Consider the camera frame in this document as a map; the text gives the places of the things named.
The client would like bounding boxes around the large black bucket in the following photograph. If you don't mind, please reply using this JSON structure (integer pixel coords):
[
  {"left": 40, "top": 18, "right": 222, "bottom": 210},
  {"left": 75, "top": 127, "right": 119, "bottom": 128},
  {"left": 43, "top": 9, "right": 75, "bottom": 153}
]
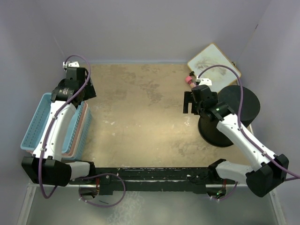
[{"left": 198, "top": 85, "right": 261, "bottom": 148}]

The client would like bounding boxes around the base left purple cable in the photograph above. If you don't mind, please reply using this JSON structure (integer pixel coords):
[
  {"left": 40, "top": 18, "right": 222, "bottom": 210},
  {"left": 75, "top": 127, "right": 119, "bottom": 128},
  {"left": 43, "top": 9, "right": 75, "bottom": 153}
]
[{"left": 78, "top": 173, "right": 126, "bottom": 209}]

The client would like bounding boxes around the yellow-framed whiteboard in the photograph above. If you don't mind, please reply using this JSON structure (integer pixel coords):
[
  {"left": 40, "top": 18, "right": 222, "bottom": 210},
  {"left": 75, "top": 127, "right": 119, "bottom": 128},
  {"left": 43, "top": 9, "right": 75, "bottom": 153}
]
[{"left": 187, "top": 43, "right": 241, "bottom": 92}]

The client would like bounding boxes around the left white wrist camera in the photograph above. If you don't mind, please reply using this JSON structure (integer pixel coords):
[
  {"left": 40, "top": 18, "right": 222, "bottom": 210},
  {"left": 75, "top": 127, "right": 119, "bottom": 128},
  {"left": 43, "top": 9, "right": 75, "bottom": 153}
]
[{"left": 62, "top": 61, "right": 80, "bottom": 70}]

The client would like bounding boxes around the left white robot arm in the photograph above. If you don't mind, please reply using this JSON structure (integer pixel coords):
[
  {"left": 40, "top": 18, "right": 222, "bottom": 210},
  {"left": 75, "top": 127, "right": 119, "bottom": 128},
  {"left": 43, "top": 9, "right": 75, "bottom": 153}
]
[{"left": 21, "top": 67, "right": 97, "bottom": 187}]

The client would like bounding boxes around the pink-capped glitter bottle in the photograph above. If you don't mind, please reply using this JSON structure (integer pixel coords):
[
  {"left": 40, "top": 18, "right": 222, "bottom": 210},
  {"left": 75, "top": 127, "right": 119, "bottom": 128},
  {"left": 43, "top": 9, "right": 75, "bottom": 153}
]
[{"left": 185, "top": 76, "right": 196, "bottom": 89}]

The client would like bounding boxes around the base right purple cable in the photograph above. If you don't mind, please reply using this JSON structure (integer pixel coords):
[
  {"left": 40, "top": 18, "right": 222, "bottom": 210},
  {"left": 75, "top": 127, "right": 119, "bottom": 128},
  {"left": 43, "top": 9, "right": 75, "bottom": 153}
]
[{"left": 209, "top": 180, "right": 239, "bottom": 202}]

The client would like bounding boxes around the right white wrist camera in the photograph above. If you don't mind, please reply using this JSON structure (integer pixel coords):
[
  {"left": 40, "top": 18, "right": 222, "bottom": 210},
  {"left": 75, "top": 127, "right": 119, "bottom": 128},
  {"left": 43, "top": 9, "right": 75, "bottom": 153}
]
[{"left": 196, "top": 78, "right": 212, "bottom": 86}]

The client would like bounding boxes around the pink perforated basket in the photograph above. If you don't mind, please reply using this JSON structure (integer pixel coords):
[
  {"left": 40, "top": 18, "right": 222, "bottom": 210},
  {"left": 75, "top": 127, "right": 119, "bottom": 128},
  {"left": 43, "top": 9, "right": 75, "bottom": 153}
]
[{"left": 21, "top": 102, "right": 88, "bottom": 159}]

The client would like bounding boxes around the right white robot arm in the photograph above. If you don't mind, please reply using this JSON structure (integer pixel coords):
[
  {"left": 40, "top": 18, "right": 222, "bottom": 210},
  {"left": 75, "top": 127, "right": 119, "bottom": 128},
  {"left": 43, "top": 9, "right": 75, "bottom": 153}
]
[{"left": 183, "top": 85, "right": 289, "bottom": 197}]

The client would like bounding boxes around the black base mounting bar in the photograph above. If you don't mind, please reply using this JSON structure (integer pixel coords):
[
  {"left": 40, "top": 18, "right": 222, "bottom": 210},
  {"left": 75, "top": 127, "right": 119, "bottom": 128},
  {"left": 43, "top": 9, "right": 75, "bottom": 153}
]
[{"left": 70, "top": 163, "right": 234, "bottom": 195}]

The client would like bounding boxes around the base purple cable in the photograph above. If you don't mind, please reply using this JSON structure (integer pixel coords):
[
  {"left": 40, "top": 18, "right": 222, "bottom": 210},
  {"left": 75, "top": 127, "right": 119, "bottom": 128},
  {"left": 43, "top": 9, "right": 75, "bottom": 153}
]
[
  {"left": 78, "top": 173, "right": 126, "bottom": 209},
  {"left": 209, "top": 180, "right": 239, "bottom": 202}
]

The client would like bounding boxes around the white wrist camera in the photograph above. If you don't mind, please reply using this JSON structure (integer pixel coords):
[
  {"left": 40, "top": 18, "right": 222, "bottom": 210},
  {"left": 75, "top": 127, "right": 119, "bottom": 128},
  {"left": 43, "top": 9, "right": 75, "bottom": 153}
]
[
  {"left": 196, "top": 78, "right": 212, "bottom": 86},
  {"left": 62, "top": 61, "right": 80, "bottom": 70}
]

